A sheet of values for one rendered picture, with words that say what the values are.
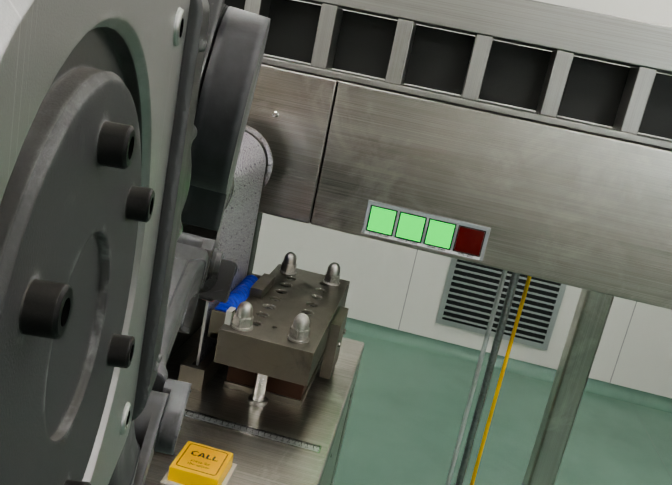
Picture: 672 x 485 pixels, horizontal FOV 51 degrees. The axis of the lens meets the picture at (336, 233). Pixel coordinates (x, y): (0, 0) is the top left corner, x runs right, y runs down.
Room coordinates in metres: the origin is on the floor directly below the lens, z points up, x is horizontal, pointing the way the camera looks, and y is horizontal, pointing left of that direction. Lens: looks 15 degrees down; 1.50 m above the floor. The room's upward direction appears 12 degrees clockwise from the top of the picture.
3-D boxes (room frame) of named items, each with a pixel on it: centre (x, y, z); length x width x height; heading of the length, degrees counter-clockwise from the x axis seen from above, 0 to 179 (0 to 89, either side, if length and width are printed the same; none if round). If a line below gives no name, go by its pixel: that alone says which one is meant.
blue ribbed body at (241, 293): (1.21, 0.15, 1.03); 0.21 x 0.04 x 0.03; 173
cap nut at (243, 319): (1.07, 0.12, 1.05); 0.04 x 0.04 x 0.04
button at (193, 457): (0.85, 0.12, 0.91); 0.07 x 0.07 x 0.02; 83
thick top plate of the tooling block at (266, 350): (1.24, 0.05, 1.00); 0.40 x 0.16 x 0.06; 173
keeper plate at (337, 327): (1.24, -0.04, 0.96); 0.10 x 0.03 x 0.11; 173
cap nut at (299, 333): (1.07, 0.03, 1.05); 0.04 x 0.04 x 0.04
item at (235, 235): (1.21, 0.17, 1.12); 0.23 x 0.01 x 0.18; 173
